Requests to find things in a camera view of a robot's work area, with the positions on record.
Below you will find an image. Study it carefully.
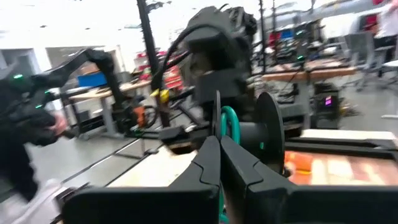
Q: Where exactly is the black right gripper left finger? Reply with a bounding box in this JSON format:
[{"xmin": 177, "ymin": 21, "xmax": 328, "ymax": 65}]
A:
[{"xmin": 62, "ymin": 135, "xmax": 222, "ymax": 224}]

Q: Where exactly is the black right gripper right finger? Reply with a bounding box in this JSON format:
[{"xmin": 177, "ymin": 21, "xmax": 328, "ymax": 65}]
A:
[{"xmin": 220, "ymin": 135, "xmax": 398, "ymax": 224}]

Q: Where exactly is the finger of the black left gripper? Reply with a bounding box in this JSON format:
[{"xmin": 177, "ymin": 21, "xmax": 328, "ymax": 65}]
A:
[{"xmin": 158, "ymin": 123, "xmax": 215, "ymax": 151}]

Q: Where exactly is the teal cord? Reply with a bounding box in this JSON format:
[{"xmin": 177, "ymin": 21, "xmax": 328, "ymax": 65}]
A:
[{"xmin": 218, "ymin": 105, "xmax": 242, "ymax": 224}]

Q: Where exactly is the black cord spool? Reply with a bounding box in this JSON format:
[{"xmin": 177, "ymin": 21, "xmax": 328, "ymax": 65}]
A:
[{"xmin": 212, "ymin": 90, "xmax": 285, "ymax": 175}]

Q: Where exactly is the orange plastic bottle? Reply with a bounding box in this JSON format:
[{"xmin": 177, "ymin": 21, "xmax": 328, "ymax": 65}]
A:
[{"xmin": 284, "ymin": 151, "xmax": 313, "ymax": 175}]

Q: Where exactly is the wooden background workbench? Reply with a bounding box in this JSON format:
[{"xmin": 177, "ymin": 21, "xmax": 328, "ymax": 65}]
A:
[
  {"xmin": 262, "ymin": 58, "xmax": 358, "ymax": 84},
  {"xmin": 68, "ymin": 80, "xmax": 154, "ymax": 139}
]

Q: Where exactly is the blue storage bin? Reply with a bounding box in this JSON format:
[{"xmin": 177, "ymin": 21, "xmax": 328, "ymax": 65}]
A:
[{"xmin": 76, "ymin": 72, "xmax": 109, "ymax": 89}]

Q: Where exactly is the black computer box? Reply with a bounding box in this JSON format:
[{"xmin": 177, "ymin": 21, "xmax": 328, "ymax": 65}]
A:
[{"xmin": 312, "ymin": 82, "xmax": 342, "ymax": 123}]

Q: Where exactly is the person's hand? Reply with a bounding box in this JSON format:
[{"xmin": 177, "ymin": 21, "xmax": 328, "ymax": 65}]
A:
[{"xmin": 51, "ymin": 115, "xmax": 68, "ymax": 138}]

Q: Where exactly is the person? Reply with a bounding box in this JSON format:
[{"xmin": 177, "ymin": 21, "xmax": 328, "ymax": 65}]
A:
[
  {"xmin": 0, "ymin": 63, "xmax": 68, "ymax": 203},
  {"xmin": 374, "ymin": 0, "xmax": 398, "ymax": 75}
]

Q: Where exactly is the black vertical post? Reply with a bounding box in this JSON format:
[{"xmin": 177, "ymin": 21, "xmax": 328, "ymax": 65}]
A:
[{"xmin": 136, "ymin": 0, "xmax": 171, "ymax": 129}]

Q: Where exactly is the black aluminium table frame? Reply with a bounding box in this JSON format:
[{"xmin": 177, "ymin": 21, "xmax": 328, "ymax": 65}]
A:
[{"xmin": 284, "ymin": 136, "xmax": 398, "ymax": 160}]

